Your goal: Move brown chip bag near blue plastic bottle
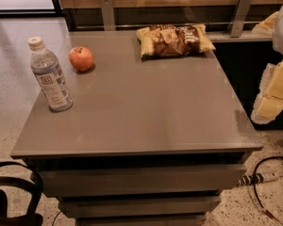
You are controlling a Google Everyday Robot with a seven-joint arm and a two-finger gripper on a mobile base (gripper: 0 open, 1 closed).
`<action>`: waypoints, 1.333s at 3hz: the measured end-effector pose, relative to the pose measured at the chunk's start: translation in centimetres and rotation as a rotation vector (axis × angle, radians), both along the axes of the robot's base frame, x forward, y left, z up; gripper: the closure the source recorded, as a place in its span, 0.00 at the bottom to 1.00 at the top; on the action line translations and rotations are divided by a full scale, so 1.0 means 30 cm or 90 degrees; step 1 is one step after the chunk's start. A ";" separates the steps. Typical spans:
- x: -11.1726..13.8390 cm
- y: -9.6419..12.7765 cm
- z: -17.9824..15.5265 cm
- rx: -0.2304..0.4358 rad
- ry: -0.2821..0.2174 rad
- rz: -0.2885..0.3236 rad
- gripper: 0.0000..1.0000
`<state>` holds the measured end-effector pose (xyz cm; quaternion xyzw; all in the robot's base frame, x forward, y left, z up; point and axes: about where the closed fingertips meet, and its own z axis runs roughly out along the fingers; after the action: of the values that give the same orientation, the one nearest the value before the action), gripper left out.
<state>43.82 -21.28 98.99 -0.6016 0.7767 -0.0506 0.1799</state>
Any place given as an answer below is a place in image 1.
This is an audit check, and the red apple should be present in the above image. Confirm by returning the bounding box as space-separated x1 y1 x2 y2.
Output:
69 46 94 73

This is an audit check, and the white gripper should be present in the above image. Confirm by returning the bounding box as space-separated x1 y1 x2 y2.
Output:
251 6 283 124

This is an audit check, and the white power strip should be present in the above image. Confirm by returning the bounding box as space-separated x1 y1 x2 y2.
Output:
236 172 279 187

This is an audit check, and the brown chip bag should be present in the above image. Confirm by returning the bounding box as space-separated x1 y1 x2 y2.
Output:
136 24 215 59

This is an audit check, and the metal wall bracket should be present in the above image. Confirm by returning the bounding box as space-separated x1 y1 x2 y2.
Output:
100 0 116 31
226 0 253 38

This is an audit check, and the black floor cable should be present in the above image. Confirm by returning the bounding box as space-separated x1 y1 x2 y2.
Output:
246 155 283 226

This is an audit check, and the left metal wall bracket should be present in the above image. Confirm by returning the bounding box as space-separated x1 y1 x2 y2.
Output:
100 0 116 31

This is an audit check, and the clear plastic water bottle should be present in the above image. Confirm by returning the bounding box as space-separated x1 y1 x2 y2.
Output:
27 37 73 112

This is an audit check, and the right metal wall bracket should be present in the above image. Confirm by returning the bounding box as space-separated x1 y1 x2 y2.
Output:
226 0 253 38

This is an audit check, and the grey drawer cabinet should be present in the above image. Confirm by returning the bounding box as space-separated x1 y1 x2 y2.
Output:
12 31 261 226

